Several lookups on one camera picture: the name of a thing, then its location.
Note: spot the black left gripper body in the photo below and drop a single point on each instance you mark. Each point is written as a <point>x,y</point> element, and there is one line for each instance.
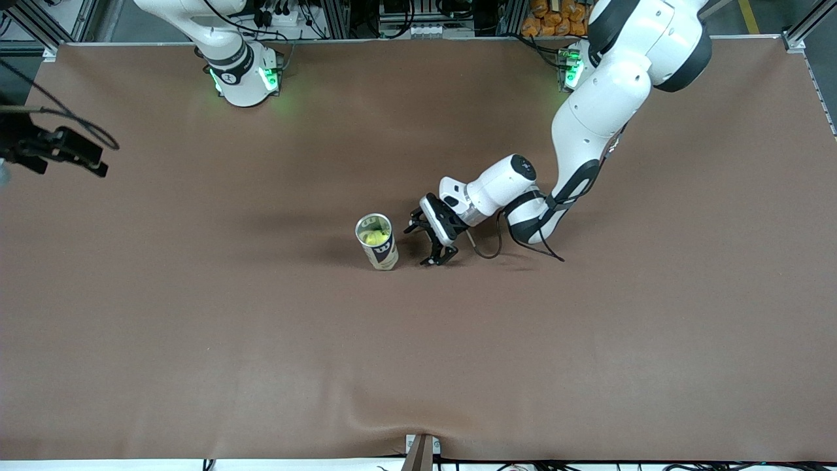
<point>433,230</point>

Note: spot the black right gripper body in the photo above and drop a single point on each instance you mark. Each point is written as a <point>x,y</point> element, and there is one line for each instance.
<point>27,145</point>

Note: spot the white blue tennis ball can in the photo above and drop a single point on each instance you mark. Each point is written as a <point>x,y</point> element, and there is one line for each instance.
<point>386,256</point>

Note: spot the yellow-green tennis ball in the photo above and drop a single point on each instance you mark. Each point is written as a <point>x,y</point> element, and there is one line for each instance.
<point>374,237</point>

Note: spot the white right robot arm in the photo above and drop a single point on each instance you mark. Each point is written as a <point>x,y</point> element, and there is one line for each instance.
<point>242,85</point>

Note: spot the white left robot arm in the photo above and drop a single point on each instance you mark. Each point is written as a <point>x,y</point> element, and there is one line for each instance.
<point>595,111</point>

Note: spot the brown table mat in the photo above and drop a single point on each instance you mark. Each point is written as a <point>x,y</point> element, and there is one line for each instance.
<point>418,360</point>

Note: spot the white socket strip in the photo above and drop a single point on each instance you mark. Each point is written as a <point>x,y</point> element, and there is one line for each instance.
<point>428,31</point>

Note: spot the orange lumpy items pile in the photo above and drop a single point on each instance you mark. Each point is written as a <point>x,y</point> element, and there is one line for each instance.
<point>539,19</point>

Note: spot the white power strip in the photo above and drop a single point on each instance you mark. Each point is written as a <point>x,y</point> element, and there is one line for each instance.
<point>294,19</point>

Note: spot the aluminium frame corner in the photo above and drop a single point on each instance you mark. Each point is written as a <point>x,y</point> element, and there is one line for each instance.
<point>794,40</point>
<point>51,53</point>

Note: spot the aluminium rack post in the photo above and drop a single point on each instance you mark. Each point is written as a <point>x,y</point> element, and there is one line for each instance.
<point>337,19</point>
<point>510,18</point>

